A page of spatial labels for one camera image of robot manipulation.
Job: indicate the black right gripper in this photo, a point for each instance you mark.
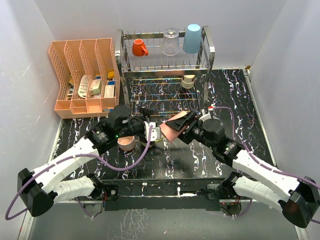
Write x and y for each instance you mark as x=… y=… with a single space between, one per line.
x=180 y=123

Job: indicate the clear glass cup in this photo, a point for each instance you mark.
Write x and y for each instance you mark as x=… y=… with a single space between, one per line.
x=170 y=45

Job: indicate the dusty pink tumbler cup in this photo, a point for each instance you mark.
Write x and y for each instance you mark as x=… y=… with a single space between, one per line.
x=169 y=133

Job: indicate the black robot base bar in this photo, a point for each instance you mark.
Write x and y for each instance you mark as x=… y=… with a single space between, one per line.
x=169 y=194

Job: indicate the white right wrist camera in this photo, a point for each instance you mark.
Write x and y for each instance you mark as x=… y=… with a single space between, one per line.
x=206 y=114

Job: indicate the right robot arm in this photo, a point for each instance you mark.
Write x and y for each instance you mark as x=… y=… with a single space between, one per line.
x=297 y=198

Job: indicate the orange mug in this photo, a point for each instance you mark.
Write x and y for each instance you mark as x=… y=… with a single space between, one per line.
x=139 y=48

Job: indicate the cream steel tumbler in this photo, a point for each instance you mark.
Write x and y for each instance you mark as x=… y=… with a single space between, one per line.
x=188 y=81

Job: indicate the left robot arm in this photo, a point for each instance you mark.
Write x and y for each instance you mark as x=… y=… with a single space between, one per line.
x=44 y=186

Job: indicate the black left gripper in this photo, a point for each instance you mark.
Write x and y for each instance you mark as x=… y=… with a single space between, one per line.
x=146 y=114

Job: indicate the metal dish rack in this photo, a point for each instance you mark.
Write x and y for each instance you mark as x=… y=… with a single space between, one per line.
x=154 y=81

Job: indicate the light pink mug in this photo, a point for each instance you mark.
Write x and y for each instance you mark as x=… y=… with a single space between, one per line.
x=127 y=143

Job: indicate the green white medicine box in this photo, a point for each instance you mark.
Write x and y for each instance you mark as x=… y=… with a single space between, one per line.
x=96 y=86

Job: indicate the yellow small box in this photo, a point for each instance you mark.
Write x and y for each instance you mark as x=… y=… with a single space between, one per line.
x=111 y=75

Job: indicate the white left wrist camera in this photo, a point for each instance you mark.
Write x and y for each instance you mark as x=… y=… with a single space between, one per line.
x=152 y=131

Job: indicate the light blue plastic cup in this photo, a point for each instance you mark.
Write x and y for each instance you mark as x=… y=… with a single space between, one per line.
x=192 y=39

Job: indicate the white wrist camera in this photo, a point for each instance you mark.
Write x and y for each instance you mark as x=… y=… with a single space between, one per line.
x=206 y=114
x=152 y=131

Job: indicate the grey and blue bottle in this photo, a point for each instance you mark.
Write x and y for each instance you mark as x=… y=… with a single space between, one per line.
x=107 y=109

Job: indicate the peach plastic desk organizer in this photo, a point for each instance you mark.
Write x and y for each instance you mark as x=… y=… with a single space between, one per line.
x=71 y=60

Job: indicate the white pink medicine box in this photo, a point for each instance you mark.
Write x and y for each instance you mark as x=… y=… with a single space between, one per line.
x=109 y=91

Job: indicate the yellow-green mug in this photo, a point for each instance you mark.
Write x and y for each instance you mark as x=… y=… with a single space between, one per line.
x=152 y=143

